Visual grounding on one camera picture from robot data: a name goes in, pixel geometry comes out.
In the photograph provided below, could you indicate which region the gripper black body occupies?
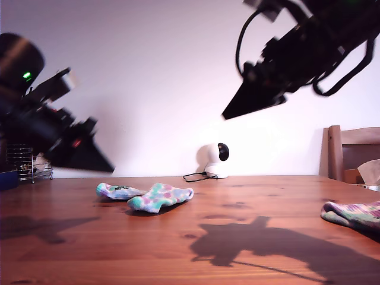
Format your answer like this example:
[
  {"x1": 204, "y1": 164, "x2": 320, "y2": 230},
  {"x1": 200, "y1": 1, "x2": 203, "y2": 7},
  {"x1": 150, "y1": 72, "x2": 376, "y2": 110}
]
[
  {"x1": 38, "y1": 106, "x2": 99, "y2": 162},
  {"x1": 242, "y1": 16, "x2": 346, "y2": 107}
]

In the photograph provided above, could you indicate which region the tie-dye Hugging Face sock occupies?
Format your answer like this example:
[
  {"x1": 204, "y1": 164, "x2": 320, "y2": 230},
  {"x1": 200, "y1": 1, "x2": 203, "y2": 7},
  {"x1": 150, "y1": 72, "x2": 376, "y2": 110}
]
[
  {"x1": 96, "y1": 182, "x2": 194, "y2": 214},
  {"x1": 319, "y1": 200, "x2": 380, "y2": 234}
]

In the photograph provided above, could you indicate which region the dark blue container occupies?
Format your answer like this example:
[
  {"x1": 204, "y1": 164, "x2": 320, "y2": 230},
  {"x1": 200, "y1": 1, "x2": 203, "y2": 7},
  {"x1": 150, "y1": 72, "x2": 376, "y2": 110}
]
[{"x1": 0, "y1": 170, "x2": 20, "y2": 191}]

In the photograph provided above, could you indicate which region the brown wooden chair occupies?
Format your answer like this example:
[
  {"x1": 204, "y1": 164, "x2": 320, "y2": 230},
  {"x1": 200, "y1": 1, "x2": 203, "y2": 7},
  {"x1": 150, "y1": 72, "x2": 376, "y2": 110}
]
[{"x1": 319, "y1": 126, "x2": 380, "y2": 185}]

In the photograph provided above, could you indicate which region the chrome wire utensil caddy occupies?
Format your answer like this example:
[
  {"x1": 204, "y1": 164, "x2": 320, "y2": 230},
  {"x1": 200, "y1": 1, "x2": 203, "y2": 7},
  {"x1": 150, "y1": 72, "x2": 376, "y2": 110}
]
[{"x1": 5, "y1": 144, "x2": 54, "y2": 183}]

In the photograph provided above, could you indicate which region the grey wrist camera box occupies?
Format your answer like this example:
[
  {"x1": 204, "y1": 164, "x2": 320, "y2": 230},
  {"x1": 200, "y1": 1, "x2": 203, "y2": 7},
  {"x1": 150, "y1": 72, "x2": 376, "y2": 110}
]
[
  {"x1": 38, "y1": 67, "x2": 80, "y2": 102},
  {"x1": 243, "y1": 0, "x2": 283, "y2": 22}
]

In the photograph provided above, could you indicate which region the thin black camera cable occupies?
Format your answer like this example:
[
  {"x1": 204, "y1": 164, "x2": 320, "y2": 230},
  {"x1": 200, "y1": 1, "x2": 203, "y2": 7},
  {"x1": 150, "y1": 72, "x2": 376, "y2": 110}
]
[{"x1": 236, "y1": 10, "x2": 268, "y2": 75}]

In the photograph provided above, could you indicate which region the thick black cable loop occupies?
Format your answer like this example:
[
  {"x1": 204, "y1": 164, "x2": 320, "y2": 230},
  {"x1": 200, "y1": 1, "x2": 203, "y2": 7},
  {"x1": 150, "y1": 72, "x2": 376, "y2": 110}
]
[{"x1": 312, "y1": 38, "x2": 375, "y2": 97}]

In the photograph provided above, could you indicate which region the white round security camera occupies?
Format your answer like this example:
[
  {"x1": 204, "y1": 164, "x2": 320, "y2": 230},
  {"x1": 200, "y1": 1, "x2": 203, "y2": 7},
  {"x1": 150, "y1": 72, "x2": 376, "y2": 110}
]
[{"x1": 197, "y1": 142, "x2": 231, "y2": 180}]

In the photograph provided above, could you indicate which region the black security camera cable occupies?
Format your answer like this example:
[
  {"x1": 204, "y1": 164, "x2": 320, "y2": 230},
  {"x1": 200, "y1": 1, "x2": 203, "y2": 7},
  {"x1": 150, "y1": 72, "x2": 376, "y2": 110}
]
[{"x1": 182, "y1": 173, "x2": 219, "y2": 182}]

